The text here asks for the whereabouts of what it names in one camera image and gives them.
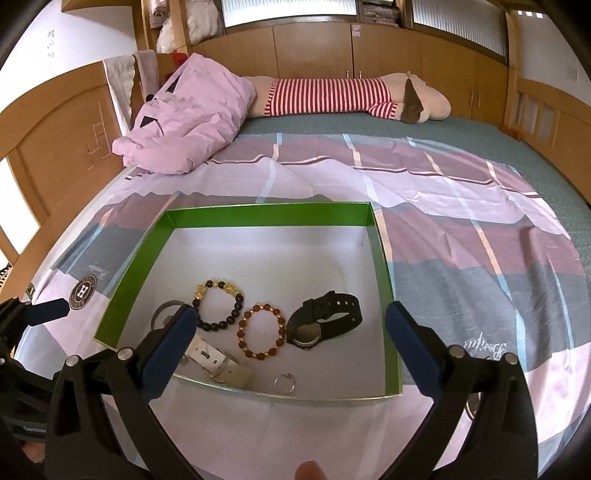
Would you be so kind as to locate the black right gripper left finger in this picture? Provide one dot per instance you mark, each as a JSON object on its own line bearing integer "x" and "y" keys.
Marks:
{"x": 80, "y": 440}

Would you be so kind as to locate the white wrist watch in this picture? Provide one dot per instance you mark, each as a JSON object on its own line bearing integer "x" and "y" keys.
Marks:
{"x": 222, "y": 368}

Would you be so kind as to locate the person's left hand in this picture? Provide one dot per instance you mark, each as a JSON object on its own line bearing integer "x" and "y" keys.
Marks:
{"x": 34, "y": 451}

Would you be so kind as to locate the black wrist watch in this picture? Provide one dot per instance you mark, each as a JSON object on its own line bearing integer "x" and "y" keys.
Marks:
{"x": 323, "y": 318}

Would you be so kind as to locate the wooden headboard cabinet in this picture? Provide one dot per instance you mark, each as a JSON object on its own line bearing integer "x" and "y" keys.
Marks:
{"x": 474, "y": 80}

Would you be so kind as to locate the grey hanging towel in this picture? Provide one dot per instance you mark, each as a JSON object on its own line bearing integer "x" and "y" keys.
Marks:
{"x": 125, "y": 73}

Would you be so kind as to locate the pink crumpled quilt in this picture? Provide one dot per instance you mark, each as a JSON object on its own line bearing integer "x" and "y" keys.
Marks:
{"x": 197, "y": 112}

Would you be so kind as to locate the patchwork bed sheet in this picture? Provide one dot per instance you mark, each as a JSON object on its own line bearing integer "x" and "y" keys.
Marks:
{"x": 487, "y": 244}

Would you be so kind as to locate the green cardboard box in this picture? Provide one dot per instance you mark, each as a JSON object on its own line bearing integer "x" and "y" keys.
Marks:
{"x": 277, "y": 254}

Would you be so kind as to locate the striped plush toy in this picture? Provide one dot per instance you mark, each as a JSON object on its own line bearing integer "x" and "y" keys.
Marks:
{"x": 403, "y": 97}

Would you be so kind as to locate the person's right hand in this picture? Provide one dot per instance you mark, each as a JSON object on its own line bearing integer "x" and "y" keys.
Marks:
{"x": 309, "y": 470}

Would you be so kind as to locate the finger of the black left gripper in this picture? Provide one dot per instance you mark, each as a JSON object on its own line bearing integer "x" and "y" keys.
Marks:
{"x": 41, "y": 313}

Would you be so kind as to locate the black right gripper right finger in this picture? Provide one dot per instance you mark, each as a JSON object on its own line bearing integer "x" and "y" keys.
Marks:
{"x": 502, "y": 441}

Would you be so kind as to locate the wooden door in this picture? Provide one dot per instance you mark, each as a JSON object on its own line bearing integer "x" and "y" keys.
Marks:
{"x": 56, "y": 140}

